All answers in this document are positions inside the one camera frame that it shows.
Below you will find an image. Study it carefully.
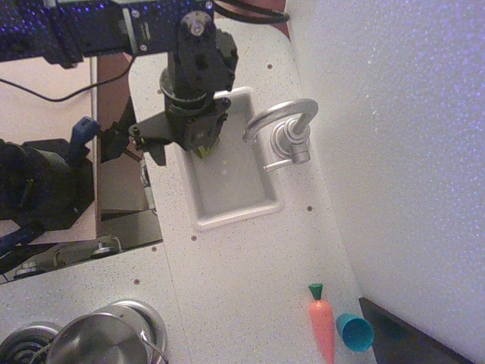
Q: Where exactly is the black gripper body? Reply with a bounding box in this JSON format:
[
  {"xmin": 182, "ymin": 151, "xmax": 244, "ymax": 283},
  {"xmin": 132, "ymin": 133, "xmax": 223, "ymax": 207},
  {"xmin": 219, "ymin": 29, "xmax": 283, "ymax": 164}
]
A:
[{"xmin": 129, "ymin": 97, "xmax": 231, "ymax": 166}]

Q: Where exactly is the black yellow-tipped gripper finger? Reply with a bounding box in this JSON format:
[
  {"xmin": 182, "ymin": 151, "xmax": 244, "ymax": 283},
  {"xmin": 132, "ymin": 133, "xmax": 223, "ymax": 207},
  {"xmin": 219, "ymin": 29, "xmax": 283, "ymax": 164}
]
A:
[{"xmin": 195, "ymin": 146, "xmax": 211, "ymax": 159}]

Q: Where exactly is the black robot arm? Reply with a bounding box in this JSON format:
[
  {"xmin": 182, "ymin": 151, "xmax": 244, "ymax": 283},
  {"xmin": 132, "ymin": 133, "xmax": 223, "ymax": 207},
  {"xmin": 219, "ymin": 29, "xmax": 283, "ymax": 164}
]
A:
[{"xmin": 1, "ymin": 1, "xmax": 238, "ymax": 165}]

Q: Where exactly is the silver toy faucet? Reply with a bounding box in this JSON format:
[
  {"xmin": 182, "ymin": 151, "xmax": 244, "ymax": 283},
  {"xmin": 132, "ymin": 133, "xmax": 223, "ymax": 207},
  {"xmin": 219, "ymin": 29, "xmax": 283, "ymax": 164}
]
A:
[{"xmin": 242, "ymin": 98, "xmax": 319, "ymax": 173}]

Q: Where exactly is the white toy sink basin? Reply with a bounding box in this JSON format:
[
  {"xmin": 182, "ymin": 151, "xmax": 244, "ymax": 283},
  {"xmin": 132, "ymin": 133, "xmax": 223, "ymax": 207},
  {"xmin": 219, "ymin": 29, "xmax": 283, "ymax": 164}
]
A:
[{"xmin": 177, "ymin": 86, "xmax": 284, "ymax": 231}]

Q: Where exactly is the blue clamp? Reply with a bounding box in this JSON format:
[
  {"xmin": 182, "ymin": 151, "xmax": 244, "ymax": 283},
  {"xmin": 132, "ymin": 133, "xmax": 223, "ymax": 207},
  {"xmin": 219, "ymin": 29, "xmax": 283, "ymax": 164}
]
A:
[{"xmin": 66, "ymin": 117, "xmax": 101, "ymax": 167}]

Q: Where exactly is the orange toy carrot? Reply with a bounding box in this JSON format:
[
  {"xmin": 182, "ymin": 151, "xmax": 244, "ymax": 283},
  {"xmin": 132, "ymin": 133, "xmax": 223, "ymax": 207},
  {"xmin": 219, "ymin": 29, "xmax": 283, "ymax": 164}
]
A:
[{"xmin": 308, "ymin": 283, "xmax": 335, "ymax": 364}]

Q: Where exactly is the stainless steel pot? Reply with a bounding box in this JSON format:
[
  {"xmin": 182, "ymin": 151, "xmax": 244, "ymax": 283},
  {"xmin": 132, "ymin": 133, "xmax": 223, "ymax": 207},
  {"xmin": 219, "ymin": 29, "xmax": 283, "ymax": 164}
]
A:
[{"xmin": 46, "ymin": 312, "xmax": 148, "ymax": 363}]

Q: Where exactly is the teal plastic cup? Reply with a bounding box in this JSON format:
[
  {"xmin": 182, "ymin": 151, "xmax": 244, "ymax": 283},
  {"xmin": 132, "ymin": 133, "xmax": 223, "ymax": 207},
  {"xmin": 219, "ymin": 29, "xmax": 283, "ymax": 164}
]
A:
[{"xmin": 336, "ymin": 313, "xmax": 375, "ymax": 353}]

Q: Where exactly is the black cable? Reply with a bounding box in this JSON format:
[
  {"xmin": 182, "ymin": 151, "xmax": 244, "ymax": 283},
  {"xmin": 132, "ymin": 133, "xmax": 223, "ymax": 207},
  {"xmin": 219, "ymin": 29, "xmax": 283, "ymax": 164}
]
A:
[{"xmin": 0, "ymin": 62, "xmax": 136, "ymax": 102}]

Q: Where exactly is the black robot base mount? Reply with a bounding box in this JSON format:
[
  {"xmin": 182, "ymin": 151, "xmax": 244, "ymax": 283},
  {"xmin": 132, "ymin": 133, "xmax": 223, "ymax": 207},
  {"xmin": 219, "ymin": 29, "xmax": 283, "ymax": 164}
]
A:
[{"xmin": 1, "ymin": 139, "xmax": 94, "ymax": 231}]

